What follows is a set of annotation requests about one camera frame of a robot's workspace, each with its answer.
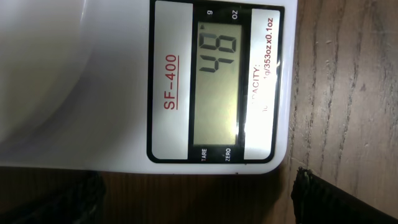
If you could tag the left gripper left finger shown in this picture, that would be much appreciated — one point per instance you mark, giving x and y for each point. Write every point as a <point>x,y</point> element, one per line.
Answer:
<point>81,202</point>

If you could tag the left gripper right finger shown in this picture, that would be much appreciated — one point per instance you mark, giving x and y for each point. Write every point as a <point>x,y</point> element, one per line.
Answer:
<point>316,201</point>

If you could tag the white digital kitchen scale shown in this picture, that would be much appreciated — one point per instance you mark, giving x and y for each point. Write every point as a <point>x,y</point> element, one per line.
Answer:
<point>150,87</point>

